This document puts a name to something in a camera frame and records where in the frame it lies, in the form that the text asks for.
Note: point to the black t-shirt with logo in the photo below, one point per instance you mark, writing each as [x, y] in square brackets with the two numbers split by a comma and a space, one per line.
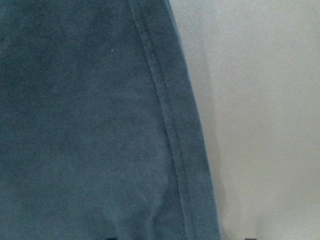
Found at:
[100, 136]

